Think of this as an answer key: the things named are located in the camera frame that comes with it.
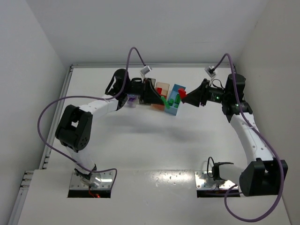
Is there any red base lego brick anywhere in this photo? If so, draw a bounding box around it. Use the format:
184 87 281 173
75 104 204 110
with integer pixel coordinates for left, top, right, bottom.
156 87 168 98

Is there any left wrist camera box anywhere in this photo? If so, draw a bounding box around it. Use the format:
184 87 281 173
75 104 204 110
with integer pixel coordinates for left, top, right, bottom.
140 65 152 77

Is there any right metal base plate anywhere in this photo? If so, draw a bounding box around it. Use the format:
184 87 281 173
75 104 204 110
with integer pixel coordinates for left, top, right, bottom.
195 171 235 191

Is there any clear plastic container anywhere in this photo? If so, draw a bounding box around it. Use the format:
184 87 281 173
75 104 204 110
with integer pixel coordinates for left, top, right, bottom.
124 94 139 108

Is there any thin green lego plate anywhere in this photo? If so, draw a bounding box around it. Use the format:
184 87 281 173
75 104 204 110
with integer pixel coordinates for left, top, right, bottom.
161 95 170 109

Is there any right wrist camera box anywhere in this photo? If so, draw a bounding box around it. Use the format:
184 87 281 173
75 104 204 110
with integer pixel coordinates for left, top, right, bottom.
204 66 217 79

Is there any blue plastic container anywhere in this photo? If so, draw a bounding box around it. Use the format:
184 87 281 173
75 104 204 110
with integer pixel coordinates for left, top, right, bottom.
164 84 186 116

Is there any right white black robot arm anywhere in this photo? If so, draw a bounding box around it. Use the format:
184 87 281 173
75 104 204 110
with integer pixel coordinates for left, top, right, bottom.
179 74 288 196

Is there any orange translucent plastic container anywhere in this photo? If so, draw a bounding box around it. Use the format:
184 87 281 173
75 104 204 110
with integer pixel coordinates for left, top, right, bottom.
151 82 170 111

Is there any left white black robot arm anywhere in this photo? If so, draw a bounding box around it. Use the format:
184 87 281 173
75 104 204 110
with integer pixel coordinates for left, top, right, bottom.
55 69 163 186

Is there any red round striped lego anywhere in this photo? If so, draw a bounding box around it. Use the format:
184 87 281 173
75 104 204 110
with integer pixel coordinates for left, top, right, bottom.
178 88 187 99

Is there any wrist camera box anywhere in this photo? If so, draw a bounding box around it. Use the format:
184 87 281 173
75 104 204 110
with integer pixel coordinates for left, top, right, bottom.
204 66 217 79
140 65 152 77

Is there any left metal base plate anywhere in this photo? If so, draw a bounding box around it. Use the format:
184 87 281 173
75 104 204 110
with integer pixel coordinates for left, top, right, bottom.
69 172 115 190

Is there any smoky grey plastic container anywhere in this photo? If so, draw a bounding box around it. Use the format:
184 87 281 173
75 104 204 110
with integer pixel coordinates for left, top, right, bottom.
151 78 156 88

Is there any metal base plate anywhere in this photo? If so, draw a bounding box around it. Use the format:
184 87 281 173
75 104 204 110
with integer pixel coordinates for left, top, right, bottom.
69 172 115 190
195 171 235 191

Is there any green square lego brick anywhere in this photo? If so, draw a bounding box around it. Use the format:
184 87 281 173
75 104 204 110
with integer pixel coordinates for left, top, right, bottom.
168 99 174 106

